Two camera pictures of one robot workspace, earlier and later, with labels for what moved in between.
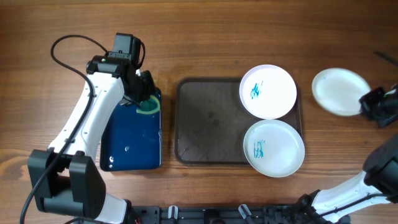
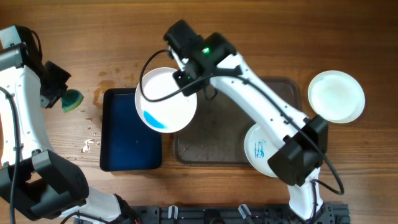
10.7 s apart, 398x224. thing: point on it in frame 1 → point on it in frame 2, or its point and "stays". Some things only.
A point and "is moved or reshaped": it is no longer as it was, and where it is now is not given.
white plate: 338,91 is moved or reshaped
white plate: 268,91 → 168,116
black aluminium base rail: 159,214 stays
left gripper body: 143,88 → 53,81
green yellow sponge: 149,106 → 71,100
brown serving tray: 210,121 stays
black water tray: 132,140 stays
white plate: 275,147 stays
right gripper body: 370,102 → 185,78
